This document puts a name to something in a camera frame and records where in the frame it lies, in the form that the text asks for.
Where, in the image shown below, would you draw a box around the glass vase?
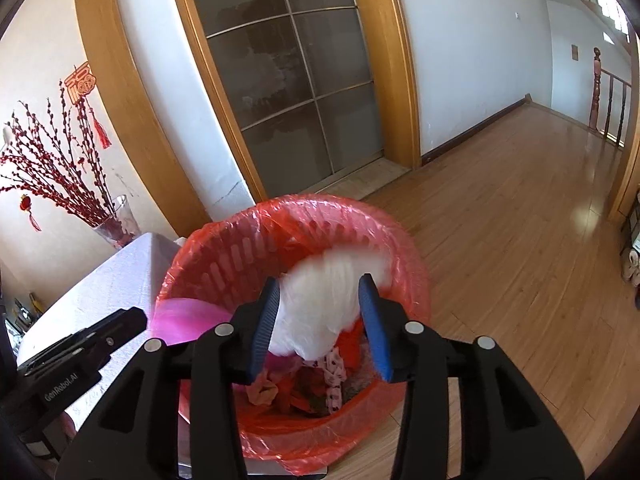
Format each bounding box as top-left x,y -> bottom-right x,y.
92,195 -> 141,251

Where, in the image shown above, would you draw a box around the peach crumpled scrap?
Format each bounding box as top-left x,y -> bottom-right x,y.
246,377 -> 281,408

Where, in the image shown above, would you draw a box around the small red hanging ornament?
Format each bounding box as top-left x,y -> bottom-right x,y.
18,193 -> 43,233

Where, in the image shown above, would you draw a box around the white tissue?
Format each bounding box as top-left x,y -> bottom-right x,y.
267,245 -> 393,361

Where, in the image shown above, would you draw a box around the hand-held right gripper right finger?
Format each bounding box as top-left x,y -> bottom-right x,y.
357,272 -> 586,480

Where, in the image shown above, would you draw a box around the red plastic trash basket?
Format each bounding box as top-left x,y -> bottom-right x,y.
157,195 -> 433,476

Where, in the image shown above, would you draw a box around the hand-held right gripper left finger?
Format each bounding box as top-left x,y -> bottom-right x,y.
57,276 -> 282,480

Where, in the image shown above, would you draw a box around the wooden doorway frame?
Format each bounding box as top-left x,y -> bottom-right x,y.
607,25 -> 640,222

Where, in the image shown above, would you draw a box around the red-brown stair railing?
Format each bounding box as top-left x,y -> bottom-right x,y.
589,46 -> 633,148

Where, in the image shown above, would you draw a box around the wooden wall trim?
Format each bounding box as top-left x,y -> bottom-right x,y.
72,0 -> 211,238

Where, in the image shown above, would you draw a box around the red berry branches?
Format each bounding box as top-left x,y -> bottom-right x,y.
0,87 -> 113,228

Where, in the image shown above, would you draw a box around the pink plastic bag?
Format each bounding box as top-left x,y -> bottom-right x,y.
150,297 -> 236,348

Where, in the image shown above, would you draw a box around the pink dotted white wrapper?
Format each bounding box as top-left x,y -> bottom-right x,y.
305,347 -> 348,411

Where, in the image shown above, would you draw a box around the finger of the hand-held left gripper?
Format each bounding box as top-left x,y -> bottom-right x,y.
17,307 -> 149,376

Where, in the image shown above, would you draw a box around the red knot wall ornament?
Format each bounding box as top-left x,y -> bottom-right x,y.
62,60 -> 113,151

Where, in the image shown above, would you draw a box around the red-lined trash bin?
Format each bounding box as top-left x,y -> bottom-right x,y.
157,195 -> 433,478

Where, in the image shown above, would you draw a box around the white clothed table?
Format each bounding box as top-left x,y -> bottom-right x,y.
17,232 -> 201,431

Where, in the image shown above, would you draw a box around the frosted glass sliding door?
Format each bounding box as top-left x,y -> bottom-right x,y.
182,0 -> 386,188

